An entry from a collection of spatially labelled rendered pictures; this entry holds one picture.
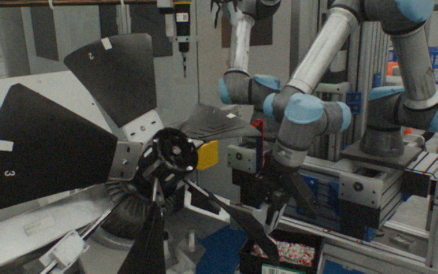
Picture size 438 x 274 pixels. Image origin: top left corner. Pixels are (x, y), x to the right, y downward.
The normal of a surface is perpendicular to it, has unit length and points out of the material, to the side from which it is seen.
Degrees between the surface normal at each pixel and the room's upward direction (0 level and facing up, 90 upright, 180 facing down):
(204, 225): 125
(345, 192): 90
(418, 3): 84
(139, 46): 48
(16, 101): 71
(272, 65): 90
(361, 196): 90
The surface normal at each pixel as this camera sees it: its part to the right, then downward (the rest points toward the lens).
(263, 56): 0.61, 0.20
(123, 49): 0.15, -0.40
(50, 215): 0.60, -0.51
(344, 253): -0.60, 0.22
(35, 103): 0.58, -0.09
